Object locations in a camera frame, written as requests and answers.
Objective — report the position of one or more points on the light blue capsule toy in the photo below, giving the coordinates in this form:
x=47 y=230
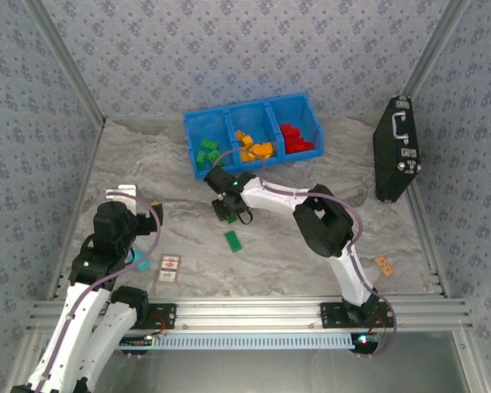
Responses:
x=143 y=265

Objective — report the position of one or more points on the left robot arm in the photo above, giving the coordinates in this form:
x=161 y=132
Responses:
x=73 y=327

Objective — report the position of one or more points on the small orange tile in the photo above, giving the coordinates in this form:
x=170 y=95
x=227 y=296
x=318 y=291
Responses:
x=384 y=266

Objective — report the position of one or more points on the blue three-compartment plastic bin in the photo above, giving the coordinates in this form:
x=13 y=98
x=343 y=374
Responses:
x=294 y=110

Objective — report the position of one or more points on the rounded green lego piece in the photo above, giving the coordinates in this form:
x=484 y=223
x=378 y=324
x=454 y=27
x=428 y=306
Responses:
x=214 y=156

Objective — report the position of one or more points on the red lego brick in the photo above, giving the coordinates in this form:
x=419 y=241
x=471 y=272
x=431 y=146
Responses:
x=288 y=130
x=294 y=144
x=309 y=145

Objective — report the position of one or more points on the long green lego brick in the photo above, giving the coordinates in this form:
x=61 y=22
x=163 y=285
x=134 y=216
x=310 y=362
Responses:
x=208 y=144
x=233 y=241

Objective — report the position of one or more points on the aluminium front rail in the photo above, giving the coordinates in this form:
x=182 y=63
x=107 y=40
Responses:
x=249 y=313

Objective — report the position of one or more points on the small circuit board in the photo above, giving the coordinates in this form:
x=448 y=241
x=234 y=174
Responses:
x=137 y=340
x=366 y=339

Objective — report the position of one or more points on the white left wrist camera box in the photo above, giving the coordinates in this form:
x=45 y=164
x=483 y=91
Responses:
x=122 y=192

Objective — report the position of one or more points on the red-patterned card box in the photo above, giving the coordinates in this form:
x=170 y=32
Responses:
x=168 y=270

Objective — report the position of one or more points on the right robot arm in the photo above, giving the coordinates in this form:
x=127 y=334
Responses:
x=278 y=196

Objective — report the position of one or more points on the grey metal lower panel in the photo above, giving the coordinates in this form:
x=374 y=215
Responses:
x=249 y=372

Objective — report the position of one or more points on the aluminium frame post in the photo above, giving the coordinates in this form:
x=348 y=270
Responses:
x=69 y=61
x=437 y=49

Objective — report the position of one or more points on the long orange lego brick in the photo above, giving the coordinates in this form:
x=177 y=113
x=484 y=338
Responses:
x=259 y=148

